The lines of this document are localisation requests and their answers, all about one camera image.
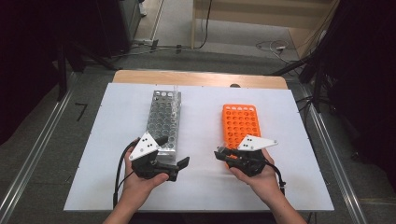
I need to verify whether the orange plastic test tube rack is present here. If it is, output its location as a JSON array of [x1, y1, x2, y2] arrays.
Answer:
[[221, 104, 262, 171]]

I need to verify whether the clear glass test tube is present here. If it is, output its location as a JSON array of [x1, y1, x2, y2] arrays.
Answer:
[[172, 84, 183, 104]]

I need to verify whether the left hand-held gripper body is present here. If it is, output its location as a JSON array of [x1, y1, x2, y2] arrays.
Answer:
[[128, 132, 180, 183]]

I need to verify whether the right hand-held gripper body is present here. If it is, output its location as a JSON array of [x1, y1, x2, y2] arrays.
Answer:
[[231, 133, 279, 178]]

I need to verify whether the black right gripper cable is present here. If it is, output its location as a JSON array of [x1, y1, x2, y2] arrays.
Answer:
[[262, 160, 287, 196]]

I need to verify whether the black hanging cable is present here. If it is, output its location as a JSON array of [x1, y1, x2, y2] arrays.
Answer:
[[195, 0, 214, 50]]

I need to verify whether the person's right hand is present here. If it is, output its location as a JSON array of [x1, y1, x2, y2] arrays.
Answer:
[[229, 148, 286, 208]]

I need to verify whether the white floor cable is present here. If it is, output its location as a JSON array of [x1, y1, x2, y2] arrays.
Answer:
[[255, 39, 293, 63]]

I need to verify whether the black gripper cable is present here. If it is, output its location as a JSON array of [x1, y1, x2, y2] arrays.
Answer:
[[262, 160, 287, 196], [112, 138, 141, 209]]

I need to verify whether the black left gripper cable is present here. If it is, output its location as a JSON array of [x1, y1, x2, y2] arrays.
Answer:
[[112, 138, 141, 209]]

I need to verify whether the black curtain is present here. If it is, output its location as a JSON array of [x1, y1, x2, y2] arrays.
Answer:
[[311, 0, 396, 175], [0, 0, 125, 146]]

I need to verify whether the aluminium floor rail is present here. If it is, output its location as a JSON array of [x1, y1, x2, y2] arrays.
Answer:
[[298, 90, 370, 224], [0, 71, 79, 224]]

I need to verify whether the grey floor cable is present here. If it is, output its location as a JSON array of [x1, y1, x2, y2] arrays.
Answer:
[[110, 45, 194, 60]]

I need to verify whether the person's left hand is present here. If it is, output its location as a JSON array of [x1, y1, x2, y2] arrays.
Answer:
[[122, 153, 170, 203]]

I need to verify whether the metal test tube rack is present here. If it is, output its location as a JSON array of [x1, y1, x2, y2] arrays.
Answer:
[[145, 89, 182, 165]]

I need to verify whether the beige wooden partition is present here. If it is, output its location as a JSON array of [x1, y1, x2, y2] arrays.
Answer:
[[191, 0, 332, 50]]

